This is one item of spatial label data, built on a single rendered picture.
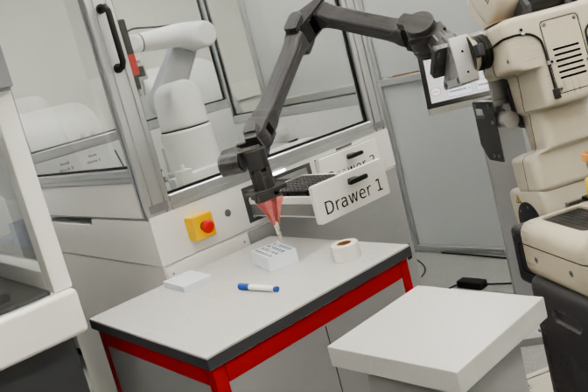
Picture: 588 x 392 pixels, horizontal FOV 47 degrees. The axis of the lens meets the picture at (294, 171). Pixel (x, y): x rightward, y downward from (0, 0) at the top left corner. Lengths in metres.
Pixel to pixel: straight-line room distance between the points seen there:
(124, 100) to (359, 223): 0.96
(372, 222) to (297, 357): 1.05
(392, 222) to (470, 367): 1.49
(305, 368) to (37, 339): 0.58
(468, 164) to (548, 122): 2.02
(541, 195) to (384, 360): 0.74
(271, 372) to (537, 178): 0.79
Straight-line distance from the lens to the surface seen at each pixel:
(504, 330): 1.20
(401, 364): 1.16
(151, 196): 1.96
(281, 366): 1.51
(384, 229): 2.53
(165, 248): 1.99
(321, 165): 2.30
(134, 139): 1.95
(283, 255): 1.79
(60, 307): 1.61
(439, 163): 3.86
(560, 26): 1.73
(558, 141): 1.77
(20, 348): 1.60
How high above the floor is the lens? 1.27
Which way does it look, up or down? 9 degrees down
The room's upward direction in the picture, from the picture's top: 15 degrees counter-clockwise
